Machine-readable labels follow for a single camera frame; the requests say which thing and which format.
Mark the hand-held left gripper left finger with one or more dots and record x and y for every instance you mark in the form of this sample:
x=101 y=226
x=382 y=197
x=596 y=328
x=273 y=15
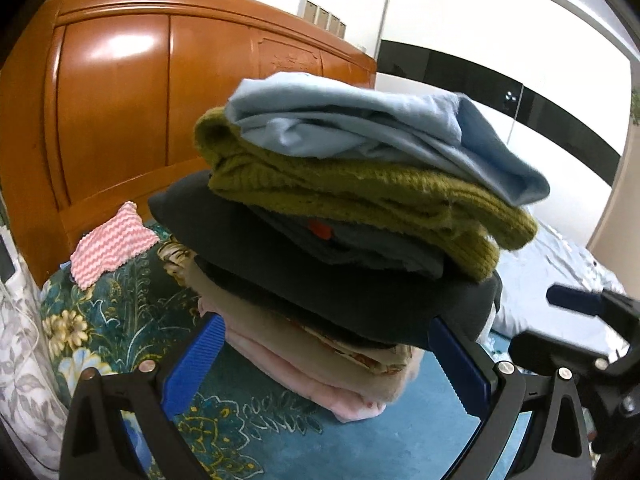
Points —
x=192 y=365

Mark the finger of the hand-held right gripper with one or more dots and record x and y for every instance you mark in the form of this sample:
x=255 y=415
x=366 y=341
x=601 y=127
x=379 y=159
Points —
x=575 y=300
x=545 y=352

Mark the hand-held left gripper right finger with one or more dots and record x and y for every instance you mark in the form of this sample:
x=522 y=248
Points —
x=457 y=370

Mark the light blue t-shirt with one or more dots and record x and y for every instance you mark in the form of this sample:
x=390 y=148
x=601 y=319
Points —
x=375 y=120

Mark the blue floral duvet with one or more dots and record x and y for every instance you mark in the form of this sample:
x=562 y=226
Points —
x=540 y=270

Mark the beige garment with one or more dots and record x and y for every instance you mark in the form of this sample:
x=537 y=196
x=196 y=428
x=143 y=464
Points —
x=250 y=310

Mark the floral patterned garment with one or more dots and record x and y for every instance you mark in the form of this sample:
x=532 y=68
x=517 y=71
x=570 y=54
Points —
x=360 y=355

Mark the pink fleece garment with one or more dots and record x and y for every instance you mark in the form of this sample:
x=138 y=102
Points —
x=300 y=375

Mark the green floral blanket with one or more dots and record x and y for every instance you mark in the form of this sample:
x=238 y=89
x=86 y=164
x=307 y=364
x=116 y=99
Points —
x=280 y=440

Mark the blue-grey garment red mark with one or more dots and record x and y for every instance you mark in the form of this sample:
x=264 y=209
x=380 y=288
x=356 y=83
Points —
x=375 y=250

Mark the pink white zigzag cloth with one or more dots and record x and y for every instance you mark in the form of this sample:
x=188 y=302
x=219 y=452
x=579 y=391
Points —
x=110 y=245

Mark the dark grey garment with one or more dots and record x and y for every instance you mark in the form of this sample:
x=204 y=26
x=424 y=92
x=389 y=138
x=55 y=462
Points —
x=325 y=295

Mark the grey leaf-print cloth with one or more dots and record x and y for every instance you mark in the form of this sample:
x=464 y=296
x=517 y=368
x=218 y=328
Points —
x=25 y=370

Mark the green plant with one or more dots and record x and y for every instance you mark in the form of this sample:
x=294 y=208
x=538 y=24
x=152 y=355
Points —
x=636 y=105

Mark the olive knit sweater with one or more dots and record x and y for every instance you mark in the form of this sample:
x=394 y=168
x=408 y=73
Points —
x=350 y=190

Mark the white device dark screen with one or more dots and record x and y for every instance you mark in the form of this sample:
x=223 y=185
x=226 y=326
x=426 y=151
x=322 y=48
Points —
x=6 y=260

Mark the wooden headboard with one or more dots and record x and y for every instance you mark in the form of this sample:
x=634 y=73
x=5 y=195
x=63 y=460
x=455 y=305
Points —
x=115 y=110

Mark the white and black wardrobe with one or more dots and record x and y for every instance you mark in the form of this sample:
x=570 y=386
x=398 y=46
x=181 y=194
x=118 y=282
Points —
x=450 y=20

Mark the cream door frame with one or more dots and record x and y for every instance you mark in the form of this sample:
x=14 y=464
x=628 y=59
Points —
x=620 y=200

